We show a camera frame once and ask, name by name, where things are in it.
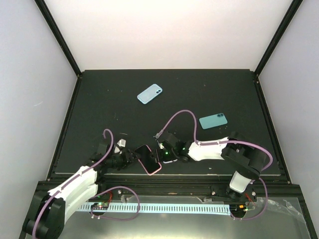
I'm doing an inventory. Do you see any red phone case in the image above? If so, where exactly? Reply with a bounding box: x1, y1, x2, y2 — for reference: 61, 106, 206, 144
135, 145, 161, 174

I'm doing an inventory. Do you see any lilac phone case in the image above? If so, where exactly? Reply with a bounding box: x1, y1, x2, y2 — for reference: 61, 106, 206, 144
163, 159, 177, 164

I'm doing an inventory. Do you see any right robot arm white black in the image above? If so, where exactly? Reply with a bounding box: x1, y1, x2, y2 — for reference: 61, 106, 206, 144
155, 130, 273, 201

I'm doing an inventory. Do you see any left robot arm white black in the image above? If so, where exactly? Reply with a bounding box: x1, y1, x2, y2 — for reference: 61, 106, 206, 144
22, 139, 141, 239

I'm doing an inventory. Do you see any teal phone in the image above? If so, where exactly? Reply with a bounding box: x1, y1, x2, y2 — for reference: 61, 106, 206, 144
199, 113, 228, 129

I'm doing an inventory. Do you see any light blue phone case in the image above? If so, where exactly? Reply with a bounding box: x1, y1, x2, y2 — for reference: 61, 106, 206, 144
137, 84, 163, 105

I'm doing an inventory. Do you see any left small circuit board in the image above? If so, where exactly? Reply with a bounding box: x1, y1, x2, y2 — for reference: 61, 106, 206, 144
91, 202, 109, 210

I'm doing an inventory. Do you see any small circuit board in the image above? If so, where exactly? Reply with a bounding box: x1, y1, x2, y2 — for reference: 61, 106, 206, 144
91, 202, 109, 210
234, 204, 252, 212

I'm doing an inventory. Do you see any right small circuit board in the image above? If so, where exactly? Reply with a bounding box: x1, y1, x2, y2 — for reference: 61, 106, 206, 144
234, 204, 252, 212

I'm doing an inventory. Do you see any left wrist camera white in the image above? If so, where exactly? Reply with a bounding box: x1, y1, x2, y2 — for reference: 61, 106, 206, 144
114, 139, 126, 154

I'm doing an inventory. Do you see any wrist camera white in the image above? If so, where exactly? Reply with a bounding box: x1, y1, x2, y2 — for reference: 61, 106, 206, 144
114, 139, 126, 154
155, 132, 162, 139

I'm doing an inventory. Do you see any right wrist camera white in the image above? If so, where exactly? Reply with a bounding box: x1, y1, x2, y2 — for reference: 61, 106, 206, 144
155, 132, 162, 139

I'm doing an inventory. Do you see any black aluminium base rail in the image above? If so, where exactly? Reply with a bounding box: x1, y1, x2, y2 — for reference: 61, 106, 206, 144
37, 174, 302, 202

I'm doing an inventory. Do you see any left purple base cable loop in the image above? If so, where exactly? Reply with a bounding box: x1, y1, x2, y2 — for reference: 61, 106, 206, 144
89, 186, 141, 222

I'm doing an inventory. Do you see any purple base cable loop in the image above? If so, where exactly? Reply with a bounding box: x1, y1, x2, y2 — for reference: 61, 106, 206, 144
230, 178, 269, 222
89, 186, 141, 222

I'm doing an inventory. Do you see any light blue slotted cable duct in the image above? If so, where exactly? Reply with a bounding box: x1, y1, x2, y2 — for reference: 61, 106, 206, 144
77, 202, 231, 216

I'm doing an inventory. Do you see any right purple base cable loop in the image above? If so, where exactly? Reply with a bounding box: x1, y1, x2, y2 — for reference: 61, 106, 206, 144
230, 178, 269, 222

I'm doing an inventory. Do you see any right black frame post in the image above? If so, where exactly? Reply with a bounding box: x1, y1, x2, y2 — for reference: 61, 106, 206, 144
254, 0, 303, 77

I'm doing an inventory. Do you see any black frame post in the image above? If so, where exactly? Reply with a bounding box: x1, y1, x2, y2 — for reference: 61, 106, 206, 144
34, 0, 81, 77
254, 0, 303, 77

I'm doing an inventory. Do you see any left black frame post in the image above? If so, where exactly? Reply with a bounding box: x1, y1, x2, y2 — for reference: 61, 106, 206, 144
34, 0, 81, 77

